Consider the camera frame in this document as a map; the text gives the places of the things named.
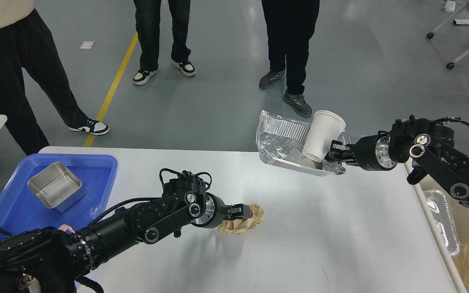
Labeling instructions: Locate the pink ribbed mug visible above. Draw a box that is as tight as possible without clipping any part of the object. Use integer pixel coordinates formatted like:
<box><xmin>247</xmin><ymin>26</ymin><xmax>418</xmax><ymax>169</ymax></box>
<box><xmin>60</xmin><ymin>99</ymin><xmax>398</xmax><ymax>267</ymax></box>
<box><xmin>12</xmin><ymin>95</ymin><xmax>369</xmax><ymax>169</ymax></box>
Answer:
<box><xmin>58</xmin><ymin>224</ymin><xmax>76</xmax><ymax>235</ymax></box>

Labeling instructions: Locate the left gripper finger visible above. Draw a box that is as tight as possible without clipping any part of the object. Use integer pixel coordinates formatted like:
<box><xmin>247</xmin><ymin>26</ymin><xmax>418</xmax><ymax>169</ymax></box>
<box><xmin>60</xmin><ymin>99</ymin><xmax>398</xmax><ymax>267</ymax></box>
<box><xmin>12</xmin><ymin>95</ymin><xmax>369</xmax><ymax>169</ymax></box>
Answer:
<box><xmin>226</xmin><ymin>203</ymin><xmax>253</xmax><ymax>220</ymax></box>

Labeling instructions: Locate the aluminium foil tray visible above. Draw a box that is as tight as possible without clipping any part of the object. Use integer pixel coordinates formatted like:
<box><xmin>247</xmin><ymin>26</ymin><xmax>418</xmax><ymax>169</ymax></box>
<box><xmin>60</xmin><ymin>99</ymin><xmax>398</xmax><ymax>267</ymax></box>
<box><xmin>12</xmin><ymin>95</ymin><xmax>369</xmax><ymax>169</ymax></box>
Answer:
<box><xmin>256</xmin><ymin>110</ymin><xmax>346</xmax><ymax>177</ymax></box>

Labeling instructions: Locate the white plastic bin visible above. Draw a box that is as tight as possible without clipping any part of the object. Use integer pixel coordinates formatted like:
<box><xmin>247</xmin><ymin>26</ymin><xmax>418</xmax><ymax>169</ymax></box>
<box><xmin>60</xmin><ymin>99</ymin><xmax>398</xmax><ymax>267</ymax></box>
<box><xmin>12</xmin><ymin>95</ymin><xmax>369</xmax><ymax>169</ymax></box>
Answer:
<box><xmin>413</xmin><ymin>177</ymin><xmax>469</xmax><ymax>293</ymax></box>

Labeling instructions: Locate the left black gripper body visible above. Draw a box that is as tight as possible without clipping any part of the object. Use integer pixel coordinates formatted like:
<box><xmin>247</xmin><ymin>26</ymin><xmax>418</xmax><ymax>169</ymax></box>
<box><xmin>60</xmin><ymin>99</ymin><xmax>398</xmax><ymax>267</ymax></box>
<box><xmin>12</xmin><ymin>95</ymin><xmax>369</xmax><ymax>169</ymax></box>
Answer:
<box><xmin>192</xmin><ymin>193</ymin><xmax>228</xmax><ymax>229</ymax></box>

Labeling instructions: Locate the person with grey sneakers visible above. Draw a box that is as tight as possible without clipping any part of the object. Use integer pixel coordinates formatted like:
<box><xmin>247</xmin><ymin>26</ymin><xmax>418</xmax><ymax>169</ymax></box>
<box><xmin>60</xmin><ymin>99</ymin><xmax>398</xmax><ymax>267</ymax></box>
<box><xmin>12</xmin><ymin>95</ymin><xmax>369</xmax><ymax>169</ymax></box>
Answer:
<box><xmin>259</xmin><ymin>0</ymin><xmax>320</xmax><ymax>118</ymax></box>

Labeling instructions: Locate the right clear floor plate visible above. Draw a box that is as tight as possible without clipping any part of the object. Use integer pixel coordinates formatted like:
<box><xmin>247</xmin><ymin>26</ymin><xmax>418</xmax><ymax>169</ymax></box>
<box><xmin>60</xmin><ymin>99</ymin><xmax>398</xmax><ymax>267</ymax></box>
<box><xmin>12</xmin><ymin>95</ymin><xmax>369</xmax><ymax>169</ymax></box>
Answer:
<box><xmin>344</xmin><ymin>135</ymin><xmax>365</xmax><ymax>145</ymax></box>

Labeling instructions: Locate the white paper cup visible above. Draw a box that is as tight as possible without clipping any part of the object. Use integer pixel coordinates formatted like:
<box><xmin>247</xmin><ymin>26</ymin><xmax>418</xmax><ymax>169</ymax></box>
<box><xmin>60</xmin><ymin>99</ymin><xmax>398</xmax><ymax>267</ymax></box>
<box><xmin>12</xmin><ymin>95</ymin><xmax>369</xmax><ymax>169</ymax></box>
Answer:
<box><xmin>302</xmin><ymin>111</ymin><xmax>346</xmax><ymax>162</ymax></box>

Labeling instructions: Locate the person in dark jeans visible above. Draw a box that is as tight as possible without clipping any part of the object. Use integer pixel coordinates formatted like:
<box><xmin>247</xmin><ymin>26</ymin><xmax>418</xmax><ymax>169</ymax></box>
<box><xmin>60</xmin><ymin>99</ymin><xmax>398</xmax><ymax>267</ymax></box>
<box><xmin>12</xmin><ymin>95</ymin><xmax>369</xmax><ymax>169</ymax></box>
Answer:
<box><xmin>132</xmin><ymin>0</ymin><xmax>197</xmax><ymax>86</ymax></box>

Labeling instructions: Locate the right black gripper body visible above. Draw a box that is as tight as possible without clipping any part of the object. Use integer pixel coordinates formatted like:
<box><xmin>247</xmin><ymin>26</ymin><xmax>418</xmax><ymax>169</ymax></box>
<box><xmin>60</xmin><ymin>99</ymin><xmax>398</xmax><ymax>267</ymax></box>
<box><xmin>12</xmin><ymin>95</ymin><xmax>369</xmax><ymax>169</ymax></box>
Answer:
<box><xmin>348</xmin><ymin>135</ymin><xmax>397</xmax><ymax>171</ymax></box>

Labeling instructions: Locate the blue plastic tray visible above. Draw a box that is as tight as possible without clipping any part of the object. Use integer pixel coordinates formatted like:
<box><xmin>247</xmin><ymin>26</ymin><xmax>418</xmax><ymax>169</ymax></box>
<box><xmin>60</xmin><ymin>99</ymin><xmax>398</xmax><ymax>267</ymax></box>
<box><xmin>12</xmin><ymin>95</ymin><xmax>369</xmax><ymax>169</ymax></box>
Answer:
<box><xmin>0</xmin><ymin>153</ymin><xmax>118</xmax><ymax>241</ymax></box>

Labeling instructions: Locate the person in black trousers left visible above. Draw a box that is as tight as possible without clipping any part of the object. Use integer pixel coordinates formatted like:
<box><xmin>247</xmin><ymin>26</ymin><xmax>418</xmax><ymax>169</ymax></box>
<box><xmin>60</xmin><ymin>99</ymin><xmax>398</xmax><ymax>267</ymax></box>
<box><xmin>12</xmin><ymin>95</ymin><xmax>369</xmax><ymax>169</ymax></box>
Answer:
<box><xmin>0</xmin><ymin>0</ymin><xmax>110</xmax><ymax>155</ymax></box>

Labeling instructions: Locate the small steel rectangular tray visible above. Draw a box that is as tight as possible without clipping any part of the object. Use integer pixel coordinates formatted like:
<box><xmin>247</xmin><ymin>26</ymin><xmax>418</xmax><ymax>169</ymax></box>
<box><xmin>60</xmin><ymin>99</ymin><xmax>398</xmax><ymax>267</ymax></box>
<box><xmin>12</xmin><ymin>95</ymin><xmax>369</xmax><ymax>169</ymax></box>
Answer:
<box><xmin>27</xmin><ymin>162</ymin><xmax>85</xmax><ymax>213</ymax></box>

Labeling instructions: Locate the white paper on floor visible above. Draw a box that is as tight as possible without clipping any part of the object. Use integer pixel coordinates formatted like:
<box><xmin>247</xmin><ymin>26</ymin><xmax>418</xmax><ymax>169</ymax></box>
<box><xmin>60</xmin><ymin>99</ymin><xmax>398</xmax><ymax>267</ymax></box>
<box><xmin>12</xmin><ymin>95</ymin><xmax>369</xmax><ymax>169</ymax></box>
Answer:
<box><xmin>79</xmin><ymin>41</ymin><xmax>96</xmax><ymax>50</ymax></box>

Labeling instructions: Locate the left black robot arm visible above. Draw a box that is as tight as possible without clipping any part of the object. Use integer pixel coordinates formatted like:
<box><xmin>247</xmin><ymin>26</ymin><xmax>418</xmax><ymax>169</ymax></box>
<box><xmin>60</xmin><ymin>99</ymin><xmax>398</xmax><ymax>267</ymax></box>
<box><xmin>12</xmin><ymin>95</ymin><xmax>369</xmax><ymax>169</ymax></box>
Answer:
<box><xmin>0</xmin><ymin>170</ymin><xmax>253</xmax><ymax>293</ymax></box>

